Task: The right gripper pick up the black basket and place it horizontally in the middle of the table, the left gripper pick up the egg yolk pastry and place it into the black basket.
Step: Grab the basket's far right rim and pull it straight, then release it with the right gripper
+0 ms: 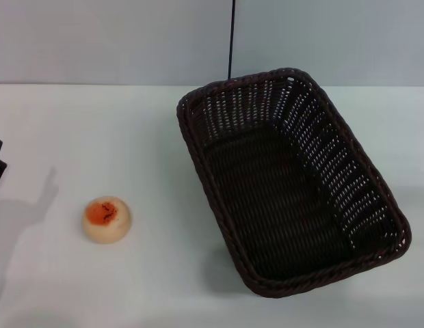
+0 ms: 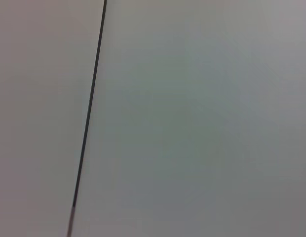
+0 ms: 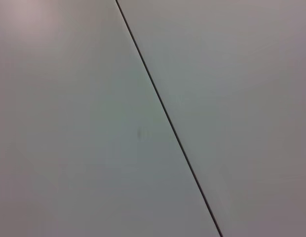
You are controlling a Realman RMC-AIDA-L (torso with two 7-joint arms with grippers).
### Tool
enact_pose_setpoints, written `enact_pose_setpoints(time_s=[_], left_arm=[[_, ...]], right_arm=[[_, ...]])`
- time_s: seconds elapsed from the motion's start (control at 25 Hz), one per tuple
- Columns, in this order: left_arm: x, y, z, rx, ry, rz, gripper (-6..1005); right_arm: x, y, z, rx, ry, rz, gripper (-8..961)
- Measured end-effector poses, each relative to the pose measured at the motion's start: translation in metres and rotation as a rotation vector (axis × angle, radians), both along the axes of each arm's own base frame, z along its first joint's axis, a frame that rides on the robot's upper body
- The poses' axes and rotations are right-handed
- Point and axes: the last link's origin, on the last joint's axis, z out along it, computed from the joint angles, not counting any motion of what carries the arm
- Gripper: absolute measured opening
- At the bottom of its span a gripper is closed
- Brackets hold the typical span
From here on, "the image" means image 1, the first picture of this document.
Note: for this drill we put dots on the dark brown woven basket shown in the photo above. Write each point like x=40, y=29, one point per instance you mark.
x=284, y=205

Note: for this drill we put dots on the bun with orange top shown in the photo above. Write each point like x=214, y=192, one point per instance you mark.
x=106, y=222

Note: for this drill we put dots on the black vertical wall strip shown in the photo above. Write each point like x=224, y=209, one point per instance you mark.
x=231, y=37

